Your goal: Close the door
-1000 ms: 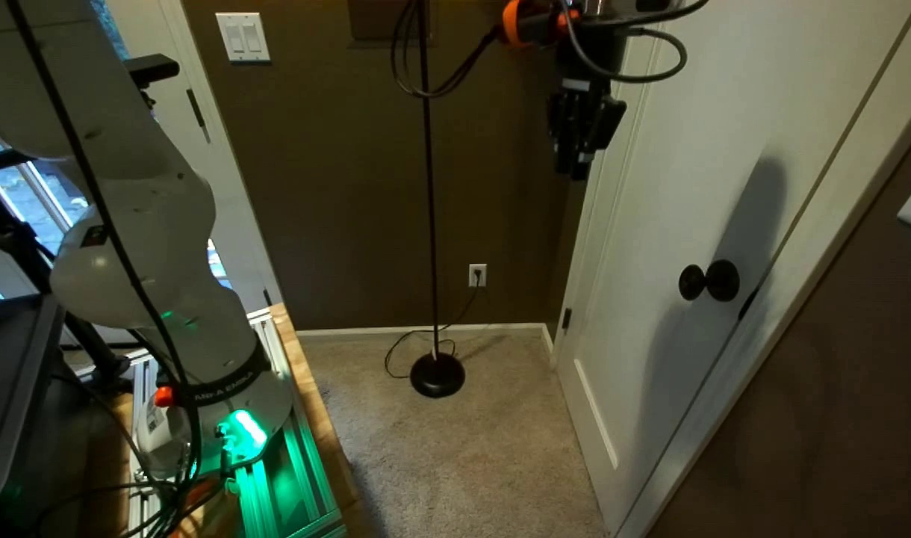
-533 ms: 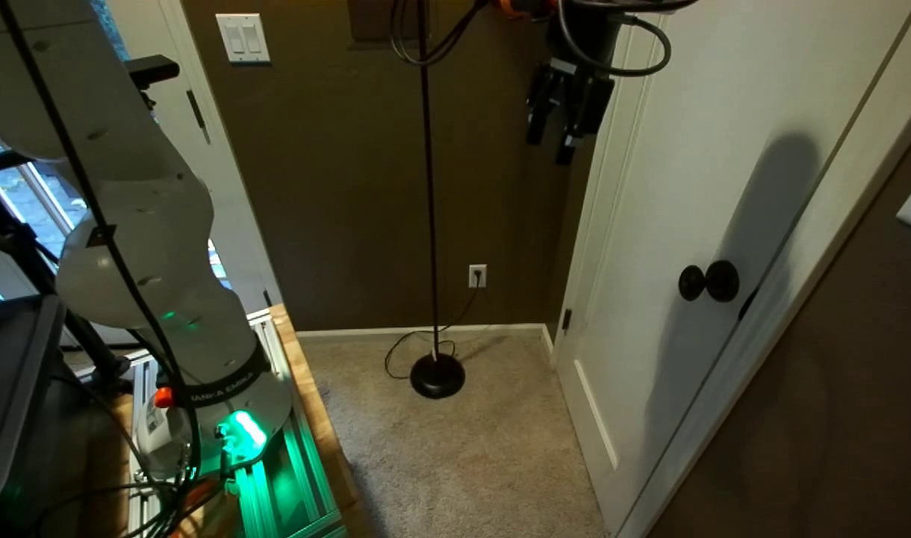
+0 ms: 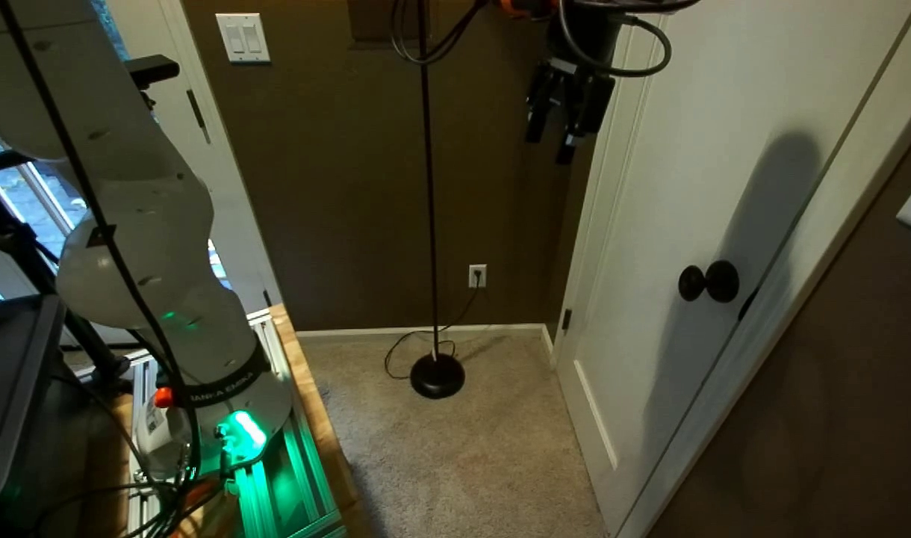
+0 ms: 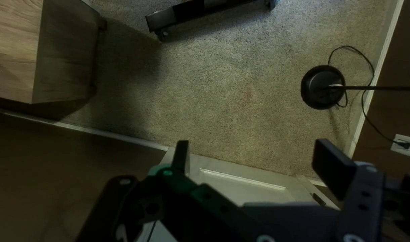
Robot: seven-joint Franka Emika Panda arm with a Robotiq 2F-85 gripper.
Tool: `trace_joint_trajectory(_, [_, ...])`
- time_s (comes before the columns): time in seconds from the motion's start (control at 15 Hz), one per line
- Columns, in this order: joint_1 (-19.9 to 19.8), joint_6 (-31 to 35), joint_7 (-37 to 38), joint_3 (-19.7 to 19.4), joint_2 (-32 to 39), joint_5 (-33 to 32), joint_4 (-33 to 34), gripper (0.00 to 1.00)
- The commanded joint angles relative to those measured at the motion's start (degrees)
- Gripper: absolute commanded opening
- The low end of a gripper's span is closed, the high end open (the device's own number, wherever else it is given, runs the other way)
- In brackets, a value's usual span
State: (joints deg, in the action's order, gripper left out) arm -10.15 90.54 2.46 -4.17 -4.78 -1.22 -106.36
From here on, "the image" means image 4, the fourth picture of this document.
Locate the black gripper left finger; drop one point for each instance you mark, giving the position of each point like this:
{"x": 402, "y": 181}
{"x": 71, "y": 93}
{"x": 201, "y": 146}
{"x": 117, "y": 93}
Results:
{"x": 185, "y": 202}

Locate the white wall outlet with plug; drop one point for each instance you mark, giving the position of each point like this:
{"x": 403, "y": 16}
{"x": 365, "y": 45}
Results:
{"x": 404, "y": 144}

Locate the white baseboard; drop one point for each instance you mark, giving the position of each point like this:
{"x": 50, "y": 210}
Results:
{"x": 78, "y": 128}
{"x": 374, "y": 76}

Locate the black floor lamp stand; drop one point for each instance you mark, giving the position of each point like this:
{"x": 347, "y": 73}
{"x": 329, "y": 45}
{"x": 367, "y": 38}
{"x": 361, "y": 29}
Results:
{"x": 322, "y": 88}

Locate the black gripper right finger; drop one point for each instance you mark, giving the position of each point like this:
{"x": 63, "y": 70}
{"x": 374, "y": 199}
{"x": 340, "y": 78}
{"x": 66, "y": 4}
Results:
{"x": 347, "y": 197}

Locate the black metal bar foot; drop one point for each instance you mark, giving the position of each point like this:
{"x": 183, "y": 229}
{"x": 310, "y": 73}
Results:
{"x": 204, "y": 14}

